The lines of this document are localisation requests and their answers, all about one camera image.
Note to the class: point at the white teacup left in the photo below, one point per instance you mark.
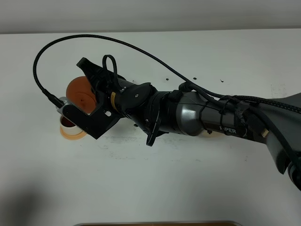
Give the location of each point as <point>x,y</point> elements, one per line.
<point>68,127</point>

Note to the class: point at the beige teapot saucer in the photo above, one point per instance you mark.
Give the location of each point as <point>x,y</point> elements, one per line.
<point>210,134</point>

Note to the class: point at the orange coaster left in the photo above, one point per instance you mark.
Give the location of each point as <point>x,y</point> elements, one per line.
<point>72,137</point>

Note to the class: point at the brown clay teapot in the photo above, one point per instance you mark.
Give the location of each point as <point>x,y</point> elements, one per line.
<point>79,92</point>

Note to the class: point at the brown tray edge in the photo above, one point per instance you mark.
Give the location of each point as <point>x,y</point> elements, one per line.
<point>188,223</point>

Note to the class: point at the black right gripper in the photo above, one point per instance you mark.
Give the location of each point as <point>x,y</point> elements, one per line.
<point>118,98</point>

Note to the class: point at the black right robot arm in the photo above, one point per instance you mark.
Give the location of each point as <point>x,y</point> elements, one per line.
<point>190,111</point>

